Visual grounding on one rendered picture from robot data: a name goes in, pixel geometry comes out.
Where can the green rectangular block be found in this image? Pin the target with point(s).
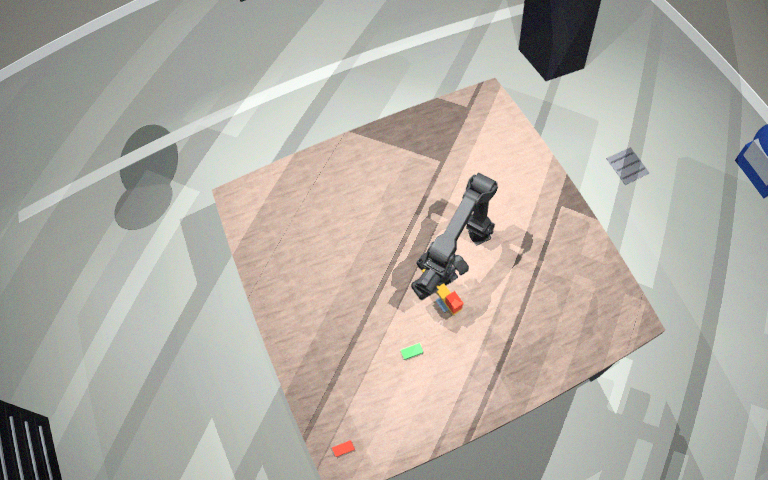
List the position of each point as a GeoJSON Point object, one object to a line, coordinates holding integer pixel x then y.
{"type": "Point", "coordinates": [412, 351]}

